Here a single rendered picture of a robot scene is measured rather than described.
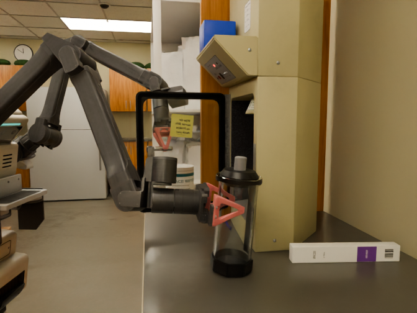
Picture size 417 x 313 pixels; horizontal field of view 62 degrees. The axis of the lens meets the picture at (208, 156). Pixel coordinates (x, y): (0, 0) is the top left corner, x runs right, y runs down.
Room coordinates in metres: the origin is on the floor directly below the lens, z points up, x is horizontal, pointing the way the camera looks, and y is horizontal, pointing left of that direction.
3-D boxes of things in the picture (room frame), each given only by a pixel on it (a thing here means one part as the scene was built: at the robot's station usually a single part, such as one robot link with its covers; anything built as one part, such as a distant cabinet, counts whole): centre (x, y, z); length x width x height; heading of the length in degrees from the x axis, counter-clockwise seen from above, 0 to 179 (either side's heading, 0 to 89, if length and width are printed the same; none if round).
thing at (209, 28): (1.15, -0.03, 1.56); 0.10 x 0.10 x 0.09; 10
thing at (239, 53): (1.06, -0.04, 1.46); 0.32 x 0.11 x 0.10; 10
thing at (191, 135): (1.17, 0.09, 1.19); 0.30 x 0.01 x 0.40; 106
